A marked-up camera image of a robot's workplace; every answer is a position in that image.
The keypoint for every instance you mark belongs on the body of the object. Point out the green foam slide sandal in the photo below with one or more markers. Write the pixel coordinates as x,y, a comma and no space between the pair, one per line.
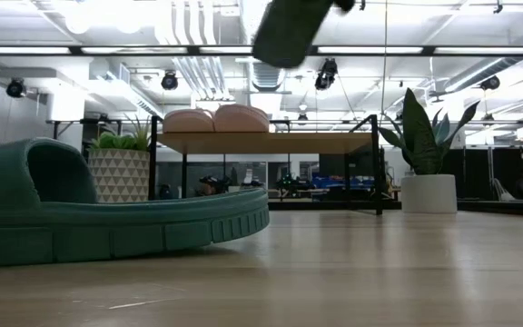
289,32
107,227

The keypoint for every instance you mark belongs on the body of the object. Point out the black ceiling spotlight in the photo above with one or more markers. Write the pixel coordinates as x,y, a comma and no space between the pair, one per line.
15,88
490,82
169,81
326,75

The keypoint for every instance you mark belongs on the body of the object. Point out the green snake plant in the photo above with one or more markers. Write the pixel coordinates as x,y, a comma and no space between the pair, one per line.
418,136

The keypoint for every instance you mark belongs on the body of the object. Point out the green grass plant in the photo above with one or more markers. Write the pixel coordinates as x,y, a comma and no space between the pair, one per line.
121,141

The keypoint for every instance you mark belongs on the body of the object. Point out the triangle pattern plant pot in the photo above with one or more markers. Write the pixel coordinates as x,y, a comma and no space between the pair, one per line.
118,177

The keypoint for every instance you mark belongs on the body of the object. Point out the black overhead frame beam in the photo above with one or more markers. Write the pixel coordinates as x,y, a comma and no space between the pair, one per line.
261,50

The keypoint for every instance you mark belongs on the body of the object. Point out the wooden shelf with black frame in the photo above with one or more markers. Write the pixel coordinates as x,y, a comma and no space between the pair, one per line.
266,143

